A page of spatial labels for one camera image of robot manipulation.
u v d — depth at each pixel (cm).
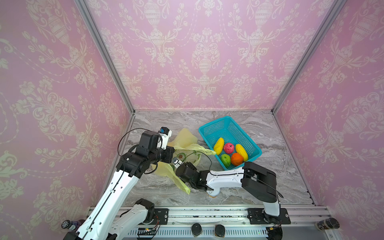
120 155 49
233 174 52
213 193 76
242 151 94
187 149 74
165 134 62
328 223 64
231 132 105
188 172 64
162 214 75
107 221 38
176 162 73
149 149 51
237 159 88
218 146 96
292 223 73
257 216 73
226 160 87
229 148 92
